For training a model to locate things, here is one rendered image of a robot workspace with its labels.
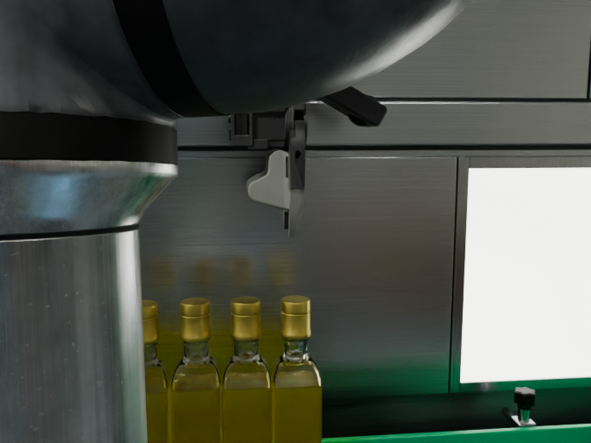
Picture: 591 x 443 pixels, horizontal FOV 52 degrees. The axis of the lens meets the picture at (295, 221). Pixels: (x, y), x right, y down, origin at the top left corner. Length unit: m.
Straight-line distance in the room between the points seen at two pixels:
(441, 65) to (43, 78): 0.75
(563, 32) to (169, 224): 0.61
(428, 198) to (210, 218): 0.30
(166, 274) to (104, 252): 0.62
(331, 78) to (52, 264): 0.10
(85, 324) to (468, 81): 0.76
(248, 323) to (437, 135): 0.37
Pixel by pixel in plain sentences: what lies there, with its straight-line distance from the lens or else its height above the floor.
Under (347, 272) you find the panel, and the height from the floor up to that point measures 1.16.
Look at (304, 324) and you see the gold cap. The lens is 0.71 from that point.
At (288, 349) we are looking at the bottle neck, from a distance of 0.72.
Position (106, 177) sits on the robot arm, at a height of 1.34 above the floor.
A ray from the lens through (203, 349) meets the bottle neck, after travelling 0.72.
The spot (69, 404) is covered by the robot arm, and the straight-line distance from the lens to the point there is 0.21.
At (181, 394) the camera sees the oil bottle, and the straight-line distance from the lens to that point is 0.72.
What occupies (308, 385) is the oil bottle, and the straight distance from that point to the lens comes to 0.72.
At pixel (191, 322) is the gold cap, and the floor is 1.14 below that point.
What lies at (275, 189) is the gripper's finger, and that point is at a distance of 0.65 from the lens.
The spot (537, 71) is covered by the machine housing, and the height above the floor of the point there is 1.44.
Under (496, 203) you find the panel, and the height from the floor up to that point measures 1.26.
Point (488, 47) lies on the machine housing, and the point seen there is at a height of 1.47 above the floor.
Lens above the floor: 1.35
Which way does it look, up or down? 8 degrees down
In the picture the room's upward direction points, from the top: straight up
